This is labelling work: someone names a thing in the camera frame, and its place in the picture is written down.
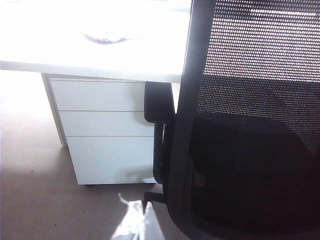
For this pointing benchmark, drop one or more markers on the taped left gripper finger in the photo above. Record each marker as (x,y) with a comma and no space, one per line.
(142,222)

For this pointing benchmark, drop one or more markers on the black mesh office chair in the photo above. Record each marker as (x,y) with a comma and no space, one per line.
(250,162)

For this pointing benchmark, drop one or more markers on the white three-drawer cabinet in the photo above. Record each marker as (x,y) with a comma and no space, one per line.
(105,125)

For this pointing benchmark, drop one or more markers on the colourful snack bag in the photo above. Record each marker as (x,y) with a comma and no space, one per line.
(107,38)

